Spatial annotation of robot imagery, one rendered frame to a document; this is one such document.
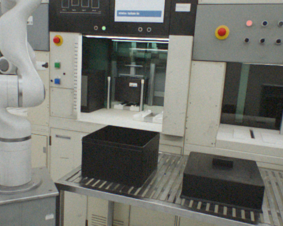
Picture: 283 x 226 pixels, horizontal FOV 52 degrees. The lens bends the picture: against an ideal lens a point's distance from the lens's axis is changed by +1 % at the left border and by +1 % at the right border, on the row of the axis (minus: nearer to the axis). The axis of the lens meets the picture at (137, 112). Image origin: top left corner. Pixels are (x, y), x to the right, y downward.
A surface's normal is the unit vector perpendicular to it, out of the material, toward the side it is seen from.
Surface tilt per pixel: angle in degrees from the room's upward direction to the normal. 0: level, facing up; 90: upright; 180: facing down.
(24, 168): 90
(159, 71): 90
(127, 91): 90
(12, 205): 90
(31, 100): 116
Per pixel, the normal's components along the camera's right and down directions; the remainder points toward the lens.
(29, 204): 0.45, 0.19
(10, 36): 0.27, -0.01
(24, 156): 0.83, 0.15
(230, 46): -0.31, 0.16
